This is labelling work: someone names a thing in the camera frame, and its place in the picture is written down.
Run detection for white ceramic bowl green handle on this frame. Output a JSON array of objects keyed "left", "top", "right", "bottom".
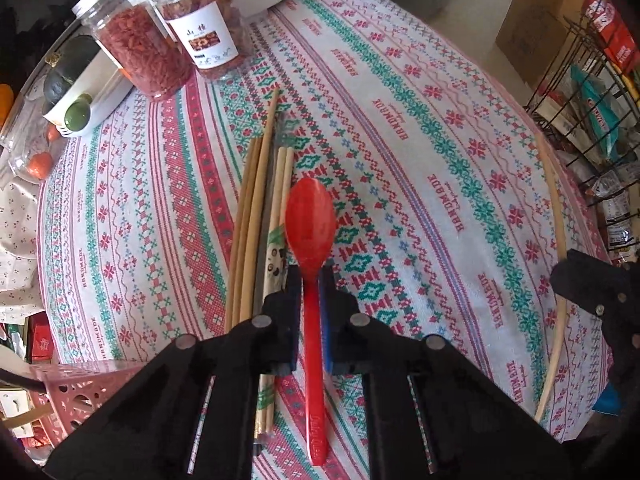
[{"left": 42, "top": 50, "right": 134, "bottom": 138}]

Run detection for orange fruit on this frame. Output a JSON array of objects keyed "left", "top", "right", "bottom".
[{"left": 0, "top": 84, "right": 14, "bottom": 127}]

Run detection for dark green squash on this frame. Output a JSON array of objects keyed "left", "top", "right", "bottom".
[{"left": 43, "top": 35, "right": 100, "bottom": 105}]

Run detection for blue plastic stool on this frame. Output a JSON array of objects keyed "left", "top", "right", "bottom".
[{"left": 592, "top": 382, "right": 623, "bottom": 416}]

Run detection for red plastic spoon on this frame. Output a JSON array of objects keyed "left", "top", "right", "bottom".
[{"left": 284, "top": 177, "right": 336, "bottom": 466}]

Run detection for patterned handmade tablecloth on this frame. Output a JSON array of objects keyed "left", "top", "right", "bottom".
[{"left": 40, "top": 0, "right": 608, "bottom": 441}]

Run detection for black wire storage rack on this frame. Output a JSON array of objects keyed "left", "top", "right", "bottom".
[{"left": 525, "top": 18, "right": 639, "bottom": 263}]

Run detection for cardboard box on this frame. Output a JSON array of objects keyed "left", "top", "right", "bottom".
[{"left": 496, "top": 0, "right": 584, "bottom": 86}]

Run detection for glass jar with small tomatoes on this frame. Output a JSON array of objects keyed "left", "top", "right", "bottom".
[{"left": 1, "top": 75, "right": 66, "bottom": 186}]

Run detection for jar of dried hawthorn slices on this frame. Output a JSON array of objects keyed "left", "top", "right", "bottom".
[{"left": 151, "top": 0, "right": 253, "bottom": 81}]

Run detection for disposable bamboo chopsticks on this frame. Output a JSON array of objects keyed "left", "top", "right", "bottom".
[{"left": 255, "top": 146, "right": 291, "bottom": 444}]

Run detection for wooden chopstick in bundle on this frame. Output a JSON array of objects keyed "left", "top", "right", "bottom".
[{"left": 224, "top": 136, "right": 262, "bottom": 333}]

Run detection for pink plastic perforated basket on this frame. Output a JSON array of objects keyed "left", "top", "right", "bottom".
[{"left": 30, "top": 361, "right": 144, "bottom": 446}]

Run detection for floral cloth cover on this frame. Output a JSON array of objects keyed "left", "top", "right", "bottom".
[{"left": 0, "top": 177, "right": 44, "bottom": 325}]

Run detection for jar of red goji berries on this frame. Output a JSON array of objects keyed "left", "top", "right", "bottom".
[{"left": 73, "top": 0, "right": 193, "bottom": 101}]

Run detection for brown wooden chopstick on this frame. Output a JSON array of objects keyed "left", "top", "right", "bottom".
[{"left": 531, "top": 131, "right": 570, "bottom": 424}]

